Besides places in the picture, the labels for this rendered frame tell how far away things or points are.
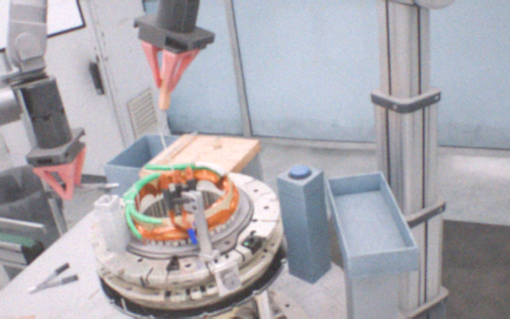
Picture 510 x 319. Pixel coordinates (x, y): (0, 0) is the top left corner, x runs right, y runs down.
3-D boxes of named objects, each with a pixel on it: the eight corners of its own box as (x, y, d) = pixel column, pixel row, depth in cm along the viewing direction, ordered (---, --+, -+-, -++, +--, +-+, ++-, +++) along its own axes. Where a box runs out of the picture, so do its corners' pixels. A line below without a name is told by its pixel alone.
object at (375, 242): (416, 378, 96) (418, 247, 83) (355, 386, 96) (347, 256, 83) (384, 288, 118) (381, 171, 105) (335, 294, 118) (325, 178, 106)
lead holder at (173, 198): (165, 210, 78) (159, 190, 76) (178, 195, 81) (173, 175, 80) (189, 213, 76) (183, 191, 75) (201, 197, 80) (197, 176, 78)
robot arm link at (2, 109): (35, 29, 81) (32, 39, 88) (-45, 50, 76) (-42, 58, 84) (61, 107, 83) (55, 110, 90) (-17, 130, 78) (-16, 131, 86)
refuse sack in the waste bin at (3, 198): (-24, 268, 248) (-52, 202, 232) (34, 221, 279) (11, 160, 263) (38, 282, 232) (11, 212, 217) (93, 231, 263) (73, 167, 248)
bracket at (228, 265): (214, 290, 83) (209, 262, 81) (235, 281, 85) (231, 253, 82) (220, 297, 82) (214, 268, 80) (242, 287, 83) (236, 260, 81)
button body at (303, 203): (312, 284, 122) (302, 185, 111) (289, 274, 127) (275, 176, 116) (331, 268, 126) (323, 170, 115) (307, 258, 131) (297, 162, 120)
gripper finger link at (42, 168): (44, 207, 91) (27, 157, 86) (61, 186, 97) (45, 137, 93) (82, 205, 90) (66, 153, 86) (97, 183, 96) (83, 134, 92)
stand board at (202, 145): (141, 182, 120) (138, 171, 119) (186, 143, 135) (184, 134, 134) (221, 191, 111) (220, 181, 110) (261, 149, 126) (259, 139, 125)
